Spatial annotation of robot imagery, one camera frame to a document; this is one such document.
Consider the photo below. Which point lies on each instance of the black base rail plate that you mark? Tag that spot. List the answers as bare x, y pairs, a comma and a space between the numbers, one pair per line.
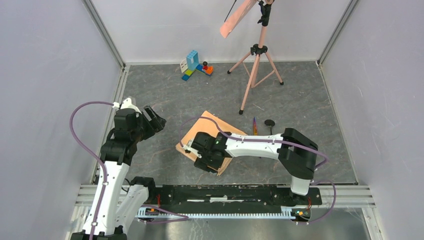
230, 199

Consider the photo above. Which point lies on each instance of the peach cloth napkin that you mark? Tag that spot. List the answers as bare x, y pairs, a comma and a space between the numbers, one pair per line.
207, 126

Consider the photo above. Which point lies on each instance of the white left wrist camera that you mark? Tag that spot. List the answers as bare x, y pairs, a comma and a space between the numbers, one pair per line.
127, 103

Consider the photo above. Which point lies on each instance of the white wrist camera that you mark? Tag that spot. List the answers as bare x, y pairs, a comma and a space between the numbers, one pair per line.
127, 103
188, 148

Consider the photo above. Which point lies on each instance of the colourful toy brick structure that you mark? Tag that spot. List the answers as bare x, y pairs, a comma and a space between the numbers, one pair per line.
191, 64

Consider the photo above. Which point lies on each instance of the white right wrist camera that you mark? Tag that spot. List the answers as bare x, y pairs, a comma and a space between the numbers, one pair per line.
188, 148

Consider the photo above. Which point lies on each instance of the aluminium frame rail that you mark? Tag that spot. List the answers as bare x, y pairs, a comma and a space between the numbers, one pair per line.
340, 196

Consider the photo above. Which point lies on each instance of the pink panel on tripod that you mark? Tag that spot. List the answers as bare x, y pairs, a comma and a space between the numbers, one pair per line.
233, 20

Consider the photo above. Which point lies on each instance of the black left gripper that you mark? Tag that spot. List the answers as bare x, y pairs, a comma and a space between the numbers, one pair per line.
157, 123

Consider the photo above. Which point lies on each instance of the iridescent rainbow knife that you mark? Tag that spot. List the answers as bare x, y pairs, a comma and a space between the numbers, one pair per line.
254, 126

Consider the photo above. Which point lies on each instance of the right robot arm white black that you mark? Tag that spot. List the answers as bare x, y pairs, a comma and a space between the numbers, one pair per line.
293, 150

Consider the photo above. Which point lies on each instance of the pink tripod stand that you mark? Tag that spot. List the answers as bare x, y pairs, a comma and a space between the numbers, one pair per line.
257, 50

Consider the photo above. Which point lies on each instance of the black utensil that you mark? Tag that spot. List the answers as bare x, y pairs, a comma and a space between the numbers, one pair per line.
270, 124

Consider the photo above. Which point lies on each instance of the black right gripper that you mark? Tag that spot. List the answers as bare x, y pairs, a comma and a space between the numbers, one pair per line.
202, 163

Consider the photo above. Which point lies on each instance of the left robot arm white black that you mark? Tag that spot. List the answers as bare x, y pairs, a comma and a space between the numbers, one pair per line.
108, 219

